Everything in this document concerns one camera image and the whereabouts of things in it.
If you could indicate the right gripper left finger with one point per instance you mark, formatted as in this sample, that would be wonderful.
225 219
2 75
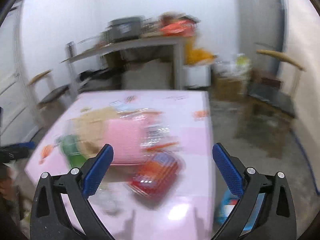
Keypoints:
49 219

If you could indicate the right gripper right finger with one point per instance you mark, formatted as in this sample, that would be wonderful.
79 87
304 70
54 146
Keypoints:
264 209

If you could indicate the clear zip bag red stripe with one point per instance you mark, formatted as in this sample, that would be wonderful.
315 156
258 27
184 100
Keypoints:
157 136

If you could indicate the blue trash basket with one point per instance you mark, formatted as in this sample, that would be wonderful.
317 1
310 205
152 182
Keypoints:
225 207

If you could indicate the cardboard box with trash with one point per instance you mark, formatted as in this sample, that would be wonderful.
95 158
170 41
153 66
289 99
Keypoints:
230 78

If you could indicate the green packet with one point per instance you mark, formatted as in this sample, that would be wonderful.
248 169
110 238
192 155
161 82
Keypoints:
70 148

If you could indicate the white door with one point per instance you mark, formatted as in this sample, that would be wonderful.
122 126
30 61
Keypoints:
19 121

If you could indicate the brown paper bag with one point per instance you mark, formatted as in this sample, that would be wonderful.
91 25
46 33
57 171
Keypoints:
90 128

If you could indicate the wooden chair black seat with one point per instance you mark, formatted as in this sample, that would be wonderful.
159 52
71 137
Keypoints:
265 91

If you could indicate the pink patterned tablecloth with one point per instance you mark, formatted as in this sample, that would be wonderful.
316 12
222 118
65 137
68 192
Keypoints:
186 211

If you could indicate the red plastic tray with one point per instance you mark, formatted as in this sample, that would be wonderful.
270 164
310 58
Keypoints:
155 177

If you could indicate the pink plastic bag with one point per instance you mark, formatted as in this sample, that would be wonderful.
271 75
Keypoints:
126 138

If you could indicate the white cabinet box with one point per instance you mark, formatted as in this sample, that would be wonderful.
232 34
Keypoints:
197 76

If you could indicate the yellow plastic bag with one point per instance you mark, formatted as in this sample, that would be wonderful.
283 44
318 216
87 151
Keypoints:
196 55

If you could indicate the grey refrigerator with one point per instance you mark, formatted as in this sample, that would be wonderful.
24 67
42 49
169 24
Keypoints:
261 27

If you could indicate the white mattress blue trim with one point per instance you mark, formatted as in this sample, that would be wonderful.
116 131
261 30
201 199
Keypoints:
302 45

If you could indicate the red plastic bag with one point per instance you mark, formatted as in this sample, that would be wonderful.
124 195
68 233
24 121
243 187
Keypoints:
174 24

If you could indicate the grey rice cooker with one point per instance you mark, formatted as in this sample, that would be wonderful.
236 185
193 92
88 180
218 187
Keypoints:
123 29

